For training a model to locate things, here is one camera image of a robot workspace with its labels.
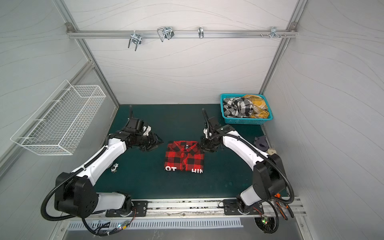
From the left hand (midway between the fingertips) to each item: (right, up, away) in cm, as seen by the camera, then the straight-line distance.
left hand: (164, 141), depth 82 cm
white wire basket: (-46, +10, -14) cm, 49 cm away
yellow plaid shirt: (+64, +18, +22) cm, 70 cm away
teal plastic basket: (+55, +11, +22) cm, 60 cm away
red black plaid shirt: (+11, -10, +5) cm, 16 cm away
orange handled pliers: (+60, -34, -11) cm, 70 cm away
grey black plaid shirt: (+50, +21, +25) cm, 59 cm away
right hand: (+21, -3, +1) cm, 21 cm away
